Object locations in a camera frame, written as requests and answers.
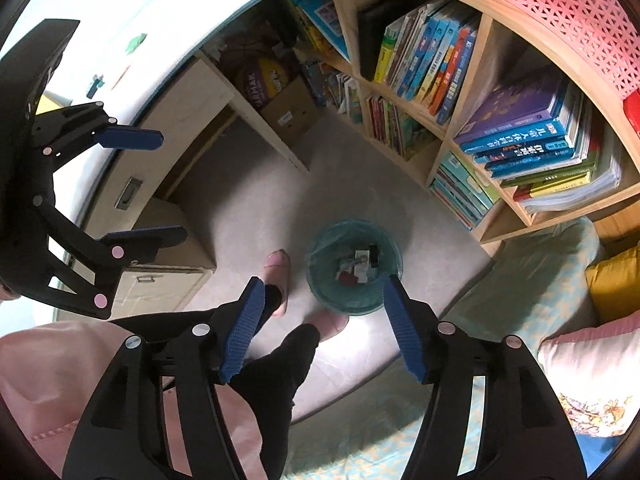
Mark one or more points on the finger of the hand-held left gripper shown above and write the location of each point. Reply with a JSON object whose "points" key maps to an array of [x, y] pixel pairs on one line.
{"points": [[145, 237], [130, 139]]}

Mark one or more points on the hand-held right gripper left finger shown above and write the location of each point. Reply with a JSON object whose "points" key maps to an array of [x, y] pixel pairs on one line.
{"points": [[245, 330]]}

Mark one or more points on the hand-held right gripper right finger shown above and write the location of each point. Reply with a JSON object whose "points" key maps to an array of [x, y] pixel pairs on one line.
{"points": [[405, 330]]}

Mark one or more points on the orange clay bag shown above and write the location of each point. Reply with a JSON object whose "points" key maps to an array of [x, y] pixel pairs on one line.
{"points": [[120, 77]]}

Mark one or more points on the green marker pen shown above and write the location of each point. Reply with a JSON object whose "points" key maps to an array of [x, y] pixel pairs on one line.
{"points": [[95, 86]]}

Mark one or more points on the green clay bag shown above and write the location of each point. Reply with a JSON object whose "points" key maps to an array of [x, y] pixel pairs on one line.
{"points": [[135, 42]]}

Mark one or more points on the teal trash bin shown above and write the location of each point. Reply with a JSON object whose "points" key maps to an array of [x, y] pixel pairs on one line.
{"points": [[322, 255]]}

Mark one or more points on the wooden desk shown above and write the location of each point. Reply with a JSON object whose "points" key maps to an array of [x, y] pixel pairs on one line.
{"points": [[165, 125]]}

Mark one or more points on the wooden drawer cabinet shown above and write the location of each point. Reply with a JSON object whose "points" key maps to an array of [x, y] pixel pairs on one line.
{"points": [[190, 260]]}

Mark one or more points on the person's pink slipper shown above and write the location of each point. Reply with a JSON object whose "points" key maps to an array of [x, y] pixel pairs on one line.
{"points": [[277, 265], [330, 322]]}

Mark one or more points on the person's black trouser leg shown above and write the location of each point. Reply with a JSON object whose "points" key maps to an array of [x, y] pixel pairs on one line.
{"points": [[270, 410]]}

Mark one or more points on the flat blue books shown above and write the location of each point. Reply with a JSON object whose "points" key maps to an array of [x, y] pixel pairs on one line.
{"points": [[465, 190]]}

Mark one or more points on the cardboard box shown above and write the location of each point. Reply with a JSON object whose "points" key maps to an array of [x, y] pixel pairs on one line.
{"points": [[290, 110]]}

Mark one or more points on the pink printed pillow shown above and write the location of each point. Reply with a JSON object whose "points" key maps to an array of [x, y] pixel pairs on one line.
{"points": [[600, 355]]}

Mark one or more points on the row of slim picture books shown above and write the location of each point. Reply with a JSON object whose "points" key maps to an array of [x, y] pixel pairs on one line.
{"points": [[395, 125]]}

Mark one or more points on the yellow pillow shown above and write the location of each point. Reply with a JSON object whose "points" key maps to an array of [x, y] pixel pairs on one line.
{"points": [[615, 285]]}

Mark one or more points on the stack of blue purple books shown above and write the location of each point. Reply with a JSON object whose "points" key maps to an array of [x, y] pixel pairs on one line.
{"points": [[530, 140]]}

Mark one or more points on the blue picture books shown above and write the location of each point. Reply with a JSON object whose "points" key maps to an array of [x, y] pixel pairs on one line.
{"points": [[320, 5]]}

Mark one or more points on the low wooden bookcase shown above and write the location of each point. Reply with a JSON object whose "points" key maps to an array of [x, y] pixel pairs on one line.
{"points": [[345, 20]]}

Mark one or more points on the thick red book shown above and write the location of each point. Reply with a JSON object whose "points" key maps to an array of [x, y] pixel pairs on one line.
{"points": [[632, 112]]}

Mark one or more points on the pink perforated basket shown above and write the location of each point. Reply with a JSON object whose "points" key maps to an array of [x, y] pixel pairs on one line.
{"points": [[560, 5]]}

